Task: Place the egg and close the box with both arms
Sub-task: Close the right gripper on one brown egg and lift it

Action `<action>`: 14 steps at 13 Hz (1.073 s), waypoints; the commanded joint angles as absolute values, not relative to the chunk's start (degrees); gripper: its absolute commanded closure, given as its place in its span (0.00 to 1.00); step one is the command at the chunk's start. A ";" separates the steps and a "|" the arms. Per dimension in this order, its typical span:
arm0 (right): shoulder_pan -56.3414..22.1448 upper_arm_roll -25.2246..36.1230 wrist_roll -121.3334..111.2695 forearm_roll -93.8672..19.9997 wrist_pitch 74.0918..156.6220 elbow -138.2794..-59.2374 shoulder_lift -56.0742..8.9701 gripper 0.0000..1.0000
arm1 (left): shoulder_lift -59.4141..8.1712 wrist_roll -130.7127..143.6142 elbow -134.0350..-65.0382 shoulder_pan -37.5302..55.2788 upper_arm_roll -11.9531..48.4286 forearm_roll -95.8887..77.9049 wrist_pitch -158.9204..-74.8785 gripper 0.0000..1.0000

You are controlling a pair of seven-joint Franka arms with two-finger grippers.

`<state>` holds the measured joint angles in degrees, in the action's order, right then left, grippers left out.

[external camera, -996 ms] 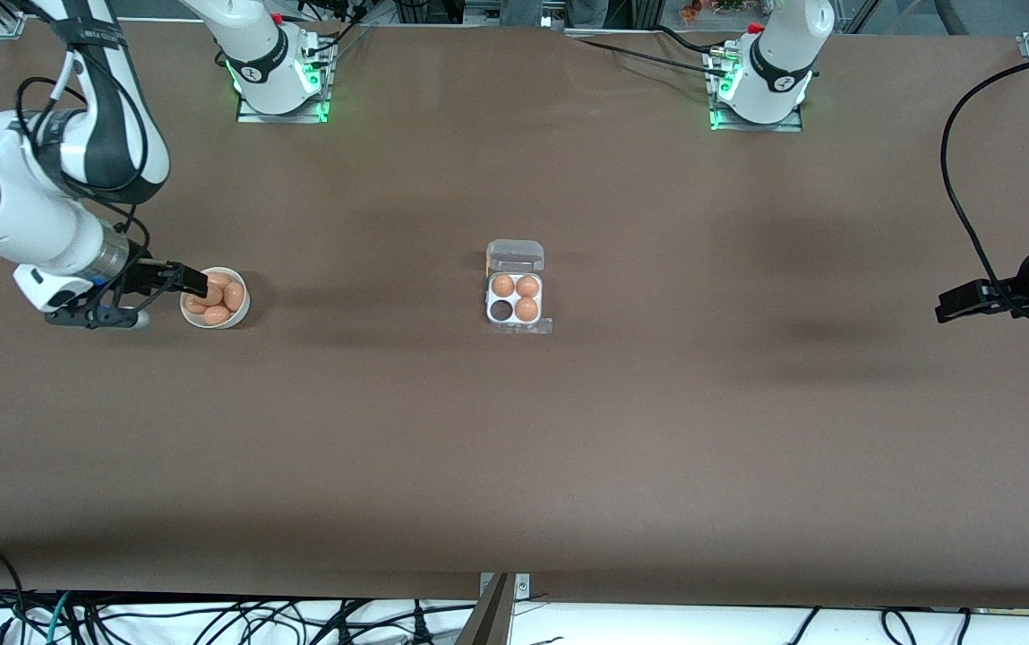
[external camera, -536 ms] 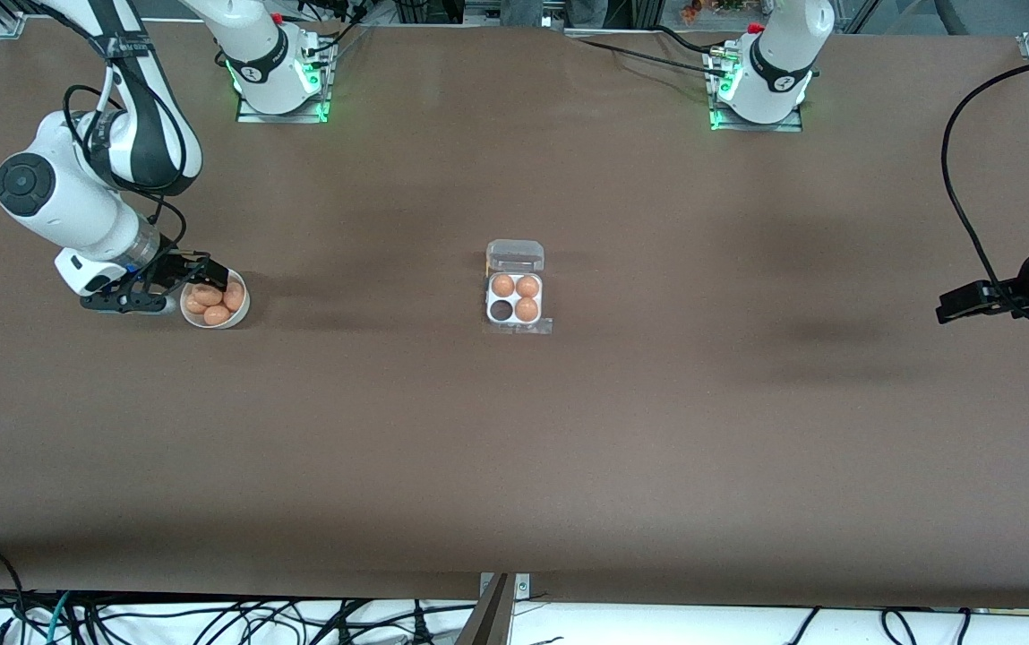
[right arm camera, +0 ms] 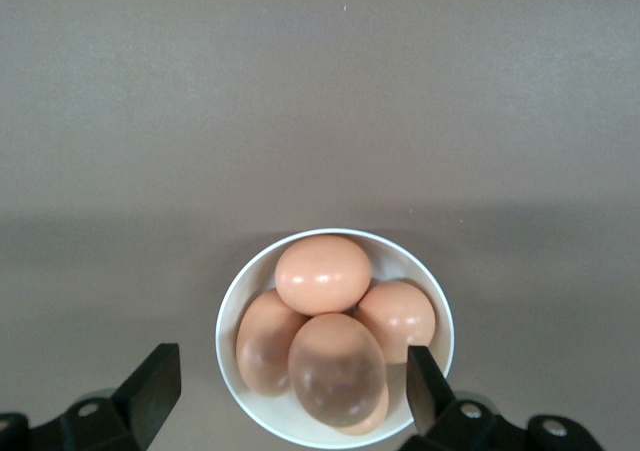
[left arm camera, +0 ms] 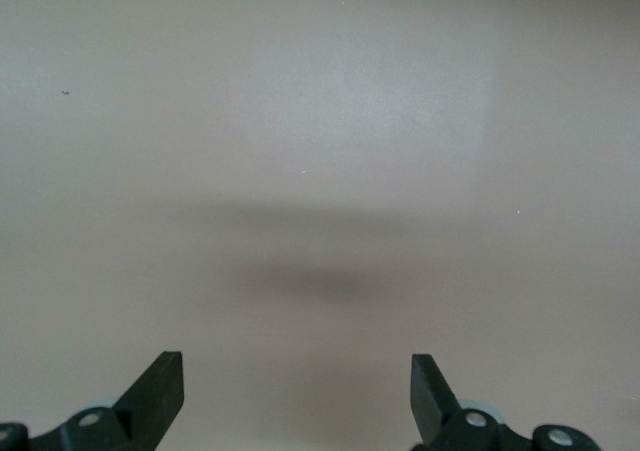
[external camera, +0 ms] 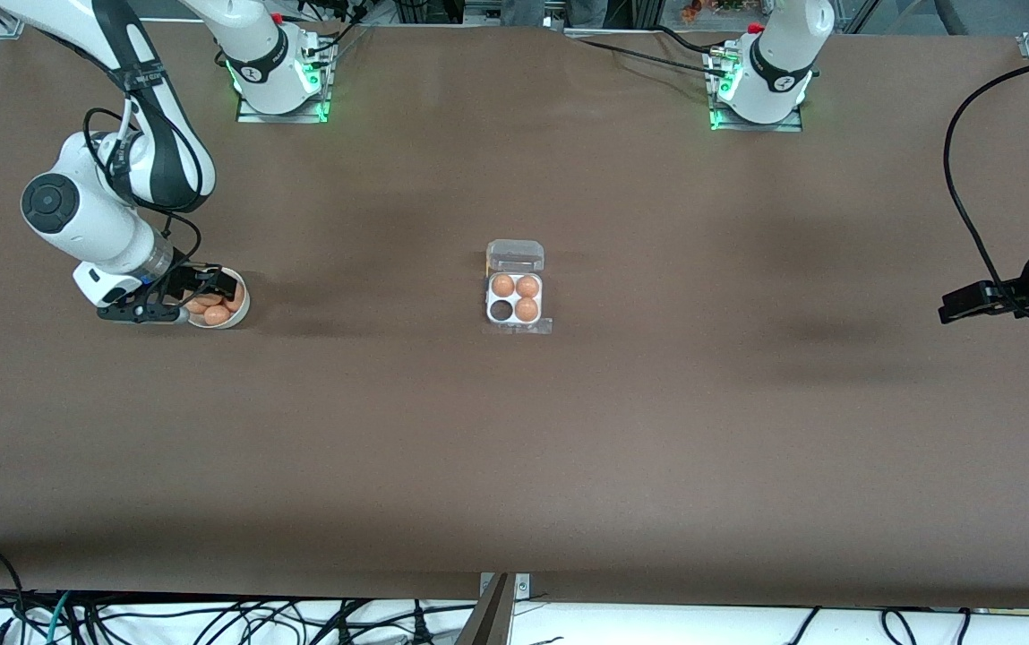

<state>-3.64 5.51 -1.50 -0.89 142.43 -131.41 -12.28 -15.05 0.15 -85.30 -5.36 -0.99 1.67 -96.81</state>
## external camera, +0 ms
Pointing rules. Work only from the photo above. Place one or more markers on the white round bowl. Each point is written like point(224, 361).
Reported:
point(241, 318)

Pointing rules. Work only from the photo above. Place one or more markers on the clear plastic egg carton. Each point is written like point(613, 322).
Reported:
point(515, 255)

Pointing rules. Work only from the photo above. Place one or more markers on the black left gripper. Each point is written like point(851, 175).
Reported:
point(1025, 281)

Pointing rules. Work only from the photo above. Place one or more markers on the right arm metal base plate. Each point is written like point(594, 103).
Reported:
point(281, 117)

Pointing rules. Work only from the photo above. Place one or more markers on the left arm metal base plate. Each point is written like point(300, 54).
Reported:
point(756, 127)

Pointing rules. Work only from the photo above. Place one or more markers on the aluminium edge bracket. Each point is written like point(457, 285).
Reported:
point(523, 587)

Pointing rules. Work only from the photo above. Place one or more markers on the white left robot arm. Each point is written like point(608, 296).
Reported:
point(774, 63)

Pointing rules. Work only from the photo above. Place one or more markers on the brown table cover mat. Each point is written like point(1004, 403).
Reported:
point(514, 466)

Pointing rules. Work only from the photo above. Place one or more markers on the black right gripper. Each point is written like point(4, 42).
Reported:
point(181, 277)

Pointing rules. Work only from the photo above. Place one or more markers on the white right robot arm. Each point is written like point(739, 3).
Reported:
point(84, 215)

